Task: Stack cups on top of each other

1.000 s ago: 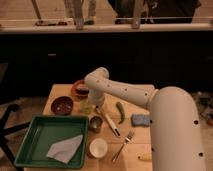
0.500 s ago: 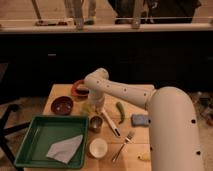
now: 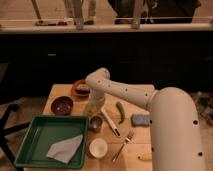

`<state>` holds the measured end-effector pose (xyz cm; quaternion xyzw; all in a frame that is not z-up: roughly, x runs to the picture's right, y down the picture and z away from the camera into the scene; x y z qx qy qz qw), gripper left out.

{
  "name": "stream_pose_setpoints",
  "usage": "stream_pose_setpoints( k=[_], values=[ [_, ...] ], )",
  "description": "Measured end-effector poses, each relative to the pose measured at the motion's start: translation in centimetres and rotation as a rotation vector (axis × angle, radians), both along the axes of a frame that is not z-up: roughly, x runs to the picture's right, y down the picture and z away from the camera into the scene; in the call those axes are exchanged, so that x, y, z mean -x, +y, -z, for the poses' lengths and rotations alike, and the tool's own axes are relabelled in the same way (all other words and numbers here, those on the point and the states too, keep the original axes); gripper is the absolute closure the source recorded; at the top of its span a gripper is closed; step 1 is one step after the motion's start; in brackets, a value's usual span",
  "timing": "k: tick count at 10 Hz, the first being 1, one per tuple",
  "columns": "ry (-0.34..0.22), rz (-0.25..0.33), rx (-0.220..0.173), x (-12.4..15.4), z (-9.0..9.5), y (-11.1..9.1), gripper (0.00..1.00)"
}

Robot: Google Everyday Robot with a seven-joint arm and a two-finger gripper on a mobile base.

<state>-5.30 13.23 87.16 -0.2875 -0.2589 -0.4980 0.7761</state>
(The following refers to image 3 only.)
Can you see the dark red bowl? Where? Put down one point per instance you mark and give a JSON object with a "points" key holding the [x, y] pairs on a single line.
{"points": [[62, 105]]}

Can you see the small metal cup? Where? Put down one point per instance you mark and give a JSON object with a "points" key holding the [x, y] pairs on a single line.
{"points": [[95, 124]]}

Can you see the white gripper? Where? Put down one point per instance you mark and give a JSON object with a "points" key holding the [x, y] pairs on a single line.
{"points": [[93, 106]]}

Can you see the green pepper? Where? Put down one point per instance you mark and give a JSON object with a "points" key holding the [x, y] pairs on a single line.
{"points": [[120, 108]]}

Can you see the grey cloth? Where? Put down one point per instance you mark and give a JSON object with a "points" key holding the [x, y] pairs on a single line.
{"points": [[64, 150]]}

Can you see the white handled kitchen tool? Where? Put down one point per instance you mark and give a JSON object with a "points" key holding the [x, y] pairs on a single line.
{"points": [[110, 122]]}

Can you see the green plastic tray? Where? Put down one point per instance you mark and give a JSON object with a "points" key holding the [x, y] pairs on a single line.
{"points": [[45, 130]]}

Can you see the wooden table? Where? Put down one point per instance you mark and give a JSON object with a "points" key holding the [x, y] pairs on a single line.
{"points": [[128, 158]]}

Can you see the orange bowl with contents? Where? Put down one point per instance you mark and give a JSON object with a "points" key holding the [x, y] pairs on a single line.
{"points": [[80, 89]]}

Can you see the blue sponge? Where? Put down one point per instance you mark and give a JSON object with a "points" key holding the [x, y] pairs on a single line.
{"points": [[140, 120]]}

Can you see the silver fork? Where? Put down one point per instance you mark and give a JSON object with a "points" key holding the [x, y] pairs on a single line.
{"points": [[127, 140]]}

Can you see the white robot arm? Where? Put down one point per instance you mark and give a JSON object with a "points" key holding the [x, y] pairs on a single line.
{"points": [[175, 131]]}

